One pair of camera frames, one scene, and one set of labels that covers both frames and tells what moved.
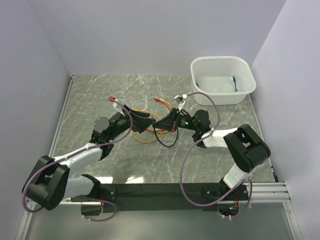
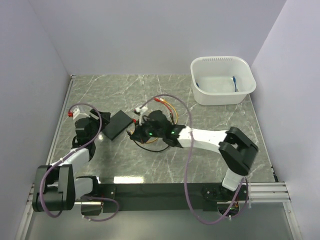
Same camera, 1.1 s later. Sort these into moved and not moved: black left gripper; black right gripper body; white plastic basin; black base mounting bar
Moved: black right gripper body; black left gripper
Not moved: white plastic basin; black base mounting bar
